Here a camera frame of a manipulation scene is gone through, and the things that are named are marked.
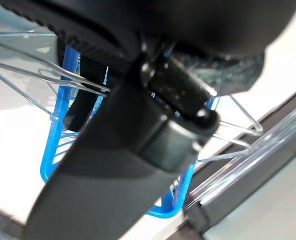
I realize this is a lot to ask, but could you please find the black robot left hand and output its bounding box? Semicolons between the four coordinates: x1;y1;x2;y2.
0;0;296;240

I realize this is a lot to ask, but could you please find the blue plastic shopping basket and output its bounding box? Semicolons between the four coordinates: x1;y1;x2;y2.
0;31;265;219

